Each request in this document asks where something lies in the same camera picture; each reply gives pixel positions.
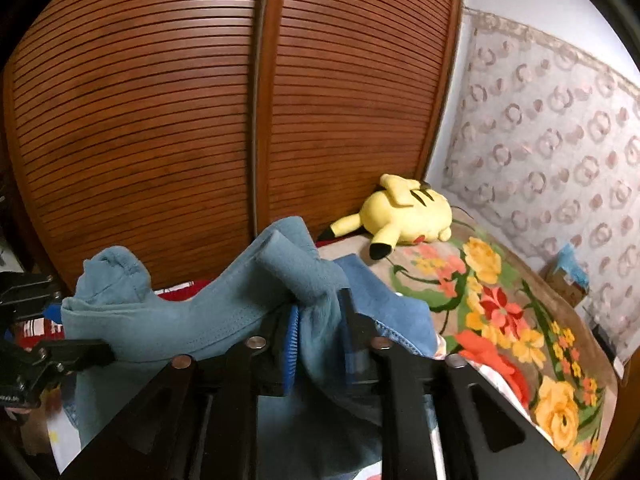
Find ring patterned curtain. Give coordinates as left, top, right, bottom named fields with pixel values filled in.
left=442, top=7, right=640, bottom=361

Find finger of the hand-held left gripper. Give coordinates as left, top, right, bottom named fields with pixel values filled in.
left=36, top=339, right=117, bottom=377
left=0, top=272, right=64, bottom=322

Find white floral bed sheet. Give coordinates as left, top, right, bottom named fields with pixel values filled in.
left=46, top=332, right=451, bottom=480

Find brown floral blanket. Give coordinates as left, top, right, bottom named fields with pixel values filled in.
left=315, top=210, right=618, bottom=467

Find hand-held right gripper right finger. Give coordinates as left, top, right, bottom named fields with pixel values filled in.
left=339, top=288, right=576, bottom=480

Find wooden louvered wardrobe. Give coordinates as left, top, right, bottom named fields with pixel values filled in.
left=0, top=0, right=466, bottom=295

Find yellow plush toy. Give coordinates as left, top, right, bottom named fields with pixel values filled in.
left=316, top=173, right=453, bottom=261

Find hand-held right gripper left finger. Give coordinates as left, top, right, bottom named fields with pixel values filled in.
left=60, top=304, right=302, bottom=480

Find cardboard box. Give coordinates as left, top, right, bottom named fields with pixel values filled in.
left=544, top=265, right=591, bottom=307

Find teal pants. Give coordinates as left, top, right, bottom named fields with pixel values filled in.
left=60, top=216, right=386, bottom=480

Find blue denim jeans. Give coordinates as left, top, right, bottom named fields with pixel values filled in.
left=320, top=254, right=438, bottom=358

